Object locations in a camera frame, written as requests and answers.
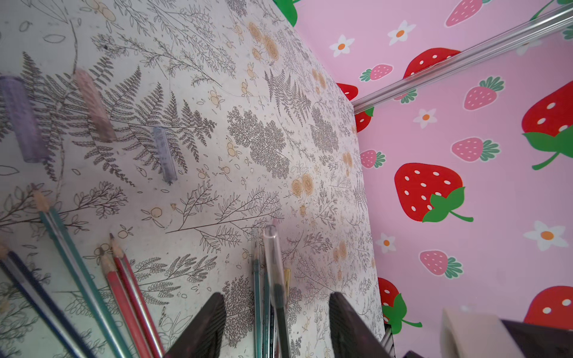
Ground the clear peach pencil cap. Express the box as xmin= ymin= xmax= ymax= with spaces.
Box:
xmin=75 ymin=69 xmax=117 ymax=143

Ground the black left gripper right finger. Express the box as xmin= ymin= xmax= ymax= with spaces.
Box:
xmin=328 ymin=292 xmax=389 ymax=358

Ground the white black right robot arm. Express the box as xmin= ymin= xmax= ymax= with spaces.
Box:
xmin=437 ymin=306 xmax=572 ymax=357

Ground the small clear lilac pencil cap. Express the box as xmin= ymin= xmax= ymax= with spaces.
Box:
xmin=153 ymin=127 xmax=178 ymax=185

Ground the clear purple pencil cap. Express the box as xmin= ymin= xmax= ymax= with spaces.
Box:
xmin=1 ymin=75 xmax=49 ymax=163

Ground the red striped pencil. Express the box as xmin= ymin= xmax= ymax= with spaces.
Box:
xmin=100 ymin=254 xmax=152 ymax=358
xmin=110 ymin=234 xmax=164 ymax=357

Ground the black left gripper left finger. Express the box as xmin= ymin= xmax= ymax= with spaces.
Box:
xmin=164 ymin=292 xmax=227 ymax=358

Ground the blue pencil with clear cap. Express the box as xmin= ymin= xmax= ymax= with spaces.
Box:
xmin=1 ymin=245 xmax=95 ymax=357

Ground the bundle of capped pencils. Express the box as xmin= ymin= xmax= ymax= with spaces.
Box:
xmin=251 ymin=219 xmax=291 ymax=357

